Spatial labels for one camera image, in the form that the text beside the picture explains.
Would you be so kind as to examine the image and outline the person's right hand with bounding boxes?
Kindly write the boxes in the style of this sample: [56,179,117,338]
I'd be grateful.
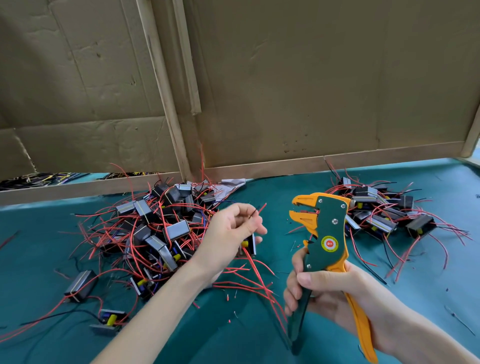
[283,246,406,354]

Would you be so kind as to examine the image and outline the person's left hand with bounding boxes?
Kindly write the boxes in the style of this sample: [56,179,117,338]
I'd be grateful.
[189,202,269,285]

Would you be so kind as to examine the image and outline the wired component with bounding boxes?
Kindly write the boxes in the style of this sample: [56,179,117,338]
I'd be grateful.
[238,202,292,335]

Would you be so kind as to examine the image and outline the pile of wired transformers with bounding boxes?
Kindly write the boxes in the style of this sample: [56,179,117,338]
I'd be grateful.
[322,157,472,285]
[0,161,279,339]

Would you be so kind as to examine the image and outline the orange green wire strippers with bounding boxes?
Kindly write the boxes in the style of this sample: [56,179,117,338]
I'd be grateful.
[288,192,379,364]

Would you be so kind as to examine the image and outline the person's left forearm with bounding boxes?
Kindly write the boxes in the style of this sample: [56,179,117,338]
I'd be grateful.
[93,266,219,364]

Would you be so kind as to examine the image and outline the person's right forearm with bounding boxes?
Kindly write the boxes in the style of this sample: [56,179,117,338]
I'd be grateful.
[378,307,480,364]

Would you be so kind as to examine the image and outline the thin wooden strip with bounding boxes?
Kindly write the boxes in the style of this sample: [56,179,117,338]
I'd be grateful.
[172,0,202,116]

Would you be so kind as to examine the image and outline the smooth brown cardboard panel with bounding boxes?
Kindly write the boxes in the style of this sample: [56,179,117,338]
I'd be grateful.
[183,0,480,170]

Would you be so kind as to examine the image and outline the creased brown cardboard panel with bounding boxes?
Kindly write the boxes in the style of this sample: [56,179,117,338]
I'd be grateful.
[0,0,181,181]

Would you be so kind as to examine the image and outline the long wooden bottom rail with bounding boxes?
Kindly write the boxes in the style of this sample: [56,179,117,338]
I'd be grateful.
[204,141,465,181]

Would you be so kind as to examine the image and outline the short wooden bottom rail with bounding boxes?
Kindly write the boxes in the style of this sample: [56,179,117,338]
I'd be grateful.
[0,174,181,207]

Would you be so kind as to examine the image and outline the wide wooden post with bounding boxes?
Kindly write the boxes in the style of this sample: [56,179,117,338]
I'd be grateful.
[136,0,194,181]

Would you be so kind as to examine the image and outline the heap of black cables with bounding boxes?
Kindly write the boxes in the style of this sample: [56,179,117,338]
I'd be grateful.
[0,171,155,192]

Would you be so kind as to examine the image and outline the wooden corner post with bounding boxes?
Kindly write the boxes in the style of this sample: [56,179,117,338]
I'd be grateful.
[459,105,480,159]

